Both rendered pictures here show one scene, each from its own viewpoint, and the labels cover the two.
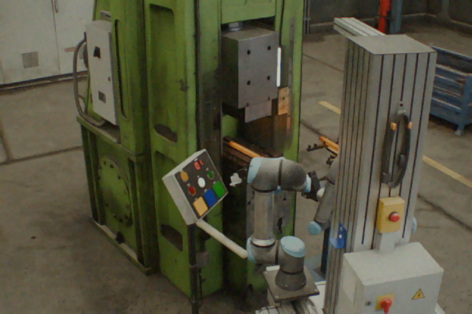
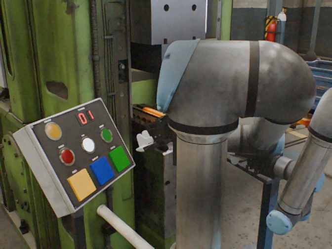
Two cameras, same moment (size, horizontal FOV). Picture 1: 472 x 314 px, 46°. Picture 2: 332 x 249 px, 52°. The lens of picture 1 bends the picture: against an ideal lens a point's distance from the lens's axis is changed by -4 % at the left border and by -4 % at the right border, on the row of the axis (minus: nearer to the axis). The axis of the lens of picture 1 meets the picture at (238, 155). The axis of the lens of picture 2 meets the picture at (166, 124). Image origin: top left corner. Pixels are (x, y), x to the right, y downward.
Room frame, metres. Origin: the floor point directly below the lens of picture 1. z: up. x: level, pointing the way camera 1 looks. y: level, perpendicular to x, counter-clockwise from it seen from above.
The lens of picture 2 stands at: (1.67, -0.05, 1.51)
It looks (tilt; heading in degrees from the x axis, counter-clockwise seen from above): 19 degrees down; 0
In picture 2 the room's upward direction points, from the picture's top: straight up
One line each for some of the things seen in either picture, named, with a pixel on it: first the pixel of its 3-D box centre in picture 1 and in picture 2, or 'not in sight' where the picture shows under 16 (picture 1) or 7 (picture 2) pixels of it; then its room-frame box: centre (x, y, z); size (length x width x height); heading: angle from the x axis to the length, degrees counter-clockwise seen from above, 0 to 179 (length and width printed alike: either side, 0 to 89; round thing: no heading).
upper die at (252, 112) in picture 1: (235, 101); (150, 49); (3.30, 0.01, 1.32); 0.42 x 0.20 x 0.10; 39
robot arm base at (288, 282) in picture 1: (290, 273); not in sight; (2.19, -0.25, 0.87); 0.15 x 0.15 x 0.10
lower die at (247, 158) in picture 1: (236, 154); (151, 121); (3.30, 0.01, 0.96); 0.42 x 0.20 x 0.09; 39
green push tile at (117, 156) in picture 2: (217, 189); (118, 159); (2.76, 0.11, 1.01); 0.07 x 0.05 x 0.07; 154
